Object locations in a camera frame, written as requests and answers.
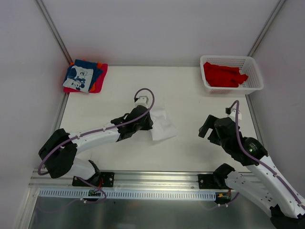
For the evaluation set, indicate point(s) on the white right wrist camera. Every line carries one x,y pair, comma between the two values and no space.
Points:
231,113

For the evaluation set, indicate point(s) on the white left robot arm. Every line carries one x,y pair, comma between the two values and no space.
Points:
59,153

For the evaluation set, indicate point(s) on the red t shirt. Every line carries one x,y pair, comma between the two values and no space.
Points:
223,76

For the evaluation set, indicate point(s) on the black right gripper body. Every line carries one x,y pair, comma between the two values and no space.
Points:
210,129

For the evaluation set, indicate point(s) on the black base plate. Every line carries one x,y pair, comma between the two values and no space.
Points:
207,181
107,177

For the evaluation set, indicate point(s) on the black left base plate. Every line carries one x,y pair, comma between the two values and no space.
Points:
107,177

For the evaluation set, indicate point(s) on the white slotted cable duct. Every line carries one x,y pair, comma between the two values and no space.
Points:
128,194

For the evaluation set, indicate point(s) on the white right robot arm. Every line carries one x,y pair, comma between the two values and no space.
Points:
284,206

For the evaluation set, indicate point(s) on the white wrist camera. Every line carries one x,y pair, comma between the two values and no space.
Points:
231,113
142,101

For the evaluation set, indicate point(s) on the white t shirt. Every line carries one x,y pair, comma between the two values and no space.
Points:
162,128

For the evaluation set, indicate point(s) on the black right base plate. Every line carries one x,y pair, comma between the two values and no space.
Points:
207,181

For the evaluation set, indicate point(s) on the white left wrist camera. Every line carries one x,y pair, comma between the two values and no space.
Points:
142,101

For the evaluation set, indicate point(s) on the aluminium mounting rail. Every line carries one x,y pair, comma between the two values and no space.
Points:
132,180

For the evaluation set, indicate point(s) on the white plastic basket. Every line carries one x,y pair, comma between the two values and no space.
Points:
247,65

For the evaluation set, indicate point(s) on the light blue printed t shirt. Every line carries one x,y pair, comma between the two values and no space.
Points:
79,78

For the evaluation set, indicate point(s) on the dark blue folded t shirt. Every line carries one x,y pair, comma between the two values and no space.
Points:
95,69

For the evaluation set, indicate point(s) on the pink folded t shirt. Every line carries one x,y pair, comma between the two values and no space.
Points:
99,73

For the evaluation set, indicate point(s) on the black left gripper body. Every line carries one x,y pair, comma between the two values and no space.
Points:
147,121

